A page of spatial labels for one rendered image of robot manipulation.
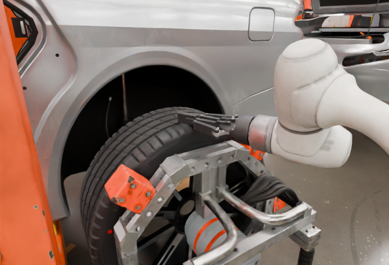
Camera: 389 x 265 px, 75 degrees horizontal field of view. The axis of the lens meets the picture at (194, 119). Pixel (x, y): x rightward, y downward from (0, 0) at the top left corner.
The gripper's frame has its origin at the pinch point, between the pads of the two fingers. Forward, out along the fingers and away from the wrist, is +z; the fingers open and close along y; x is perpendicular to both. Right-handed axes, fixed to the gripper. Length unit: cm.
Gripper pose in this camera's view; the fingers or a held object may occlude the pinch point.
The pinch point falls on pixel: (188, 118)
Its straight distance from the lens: 75.7
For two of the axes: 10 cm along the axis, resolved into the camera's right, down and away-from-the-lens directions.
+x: -0.5, -9.3, -3.6
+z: -8.3, -1.6, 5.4
